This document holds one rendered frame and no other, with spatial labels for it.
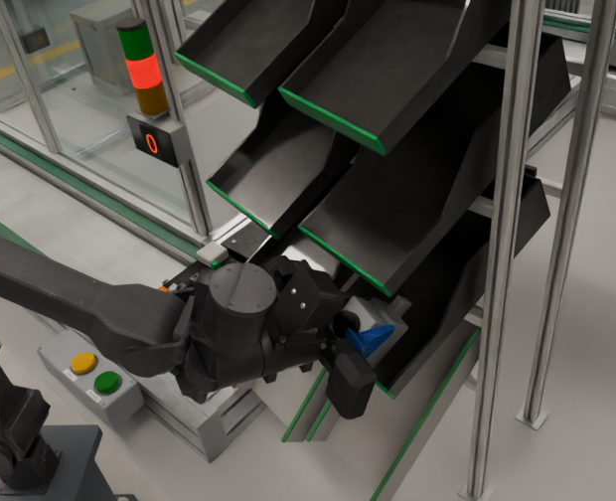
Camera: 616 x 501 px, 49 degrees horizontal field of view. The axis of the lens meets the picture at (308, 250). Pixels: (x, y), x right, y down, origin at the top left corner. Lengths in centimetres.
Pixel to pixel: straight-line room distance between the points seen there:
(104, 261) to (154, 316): 86
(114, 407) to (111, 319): 55
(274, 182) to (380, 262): 18
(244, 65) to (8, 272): 29
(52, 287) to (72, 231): 97
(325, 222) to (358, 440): 35
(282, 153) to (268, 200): 7
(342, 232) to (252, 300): 18
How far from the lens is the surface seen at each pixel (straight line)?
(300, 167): 77
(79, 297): 64
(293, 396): 100
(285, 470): 112
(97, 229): 158
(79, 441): 99
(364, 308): 70
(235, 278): 57
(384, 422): 93
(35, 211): 172
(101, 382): 117
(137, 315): 63
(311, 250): 89
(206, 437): 110
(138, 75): 119
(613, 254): 149
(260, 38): 71
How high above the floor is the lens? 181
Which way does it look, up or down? 40 degrees down
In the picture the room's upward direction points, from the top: 8 degrees counter-clockwise
